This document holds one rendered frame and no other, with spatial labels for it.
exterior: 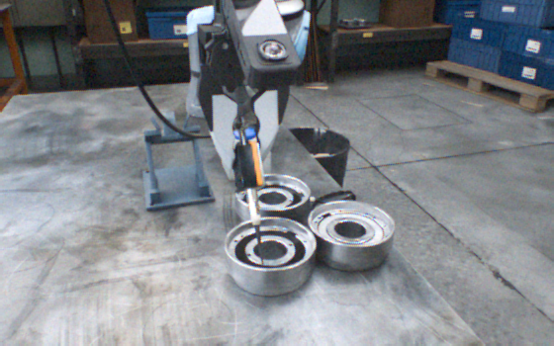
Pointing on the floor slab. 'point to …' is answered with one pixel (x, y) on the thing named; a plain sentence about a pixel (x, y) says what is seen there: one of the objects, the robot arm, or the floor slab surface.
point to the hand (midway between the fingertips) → (245, 158)
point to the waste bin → (323, 144)
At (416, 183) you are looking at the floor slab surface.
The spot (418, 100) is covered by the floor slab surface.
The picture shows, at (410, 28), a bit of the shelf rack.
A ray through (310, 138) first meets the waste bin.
